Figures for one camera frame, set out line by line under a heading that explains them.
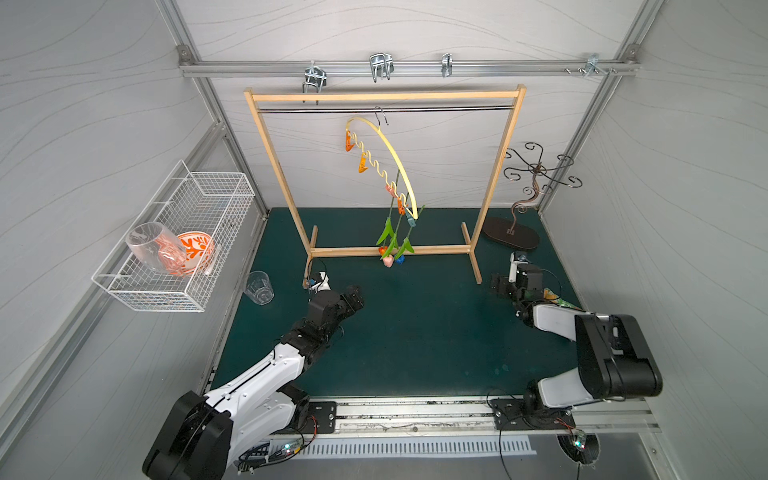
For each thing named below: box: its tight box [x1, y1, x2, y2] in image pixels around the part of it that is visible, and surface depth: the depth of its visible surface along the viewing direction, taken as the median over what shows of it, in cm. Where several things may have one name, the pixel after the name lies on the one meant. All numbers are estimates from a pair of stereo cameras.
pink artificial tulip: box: [380, 214, 403, 268], surface depth 96 cm
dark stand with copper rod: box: [483, 142, 583, 251], surface depth 106 cm
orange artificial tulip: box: [376, 198, 394, 256], surface depth 94 cm
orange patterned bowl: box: [177, 231, 215, 275], surface depth 67 cm
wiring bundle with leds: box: [238, 417, 317, 471], surface depth 69 cm
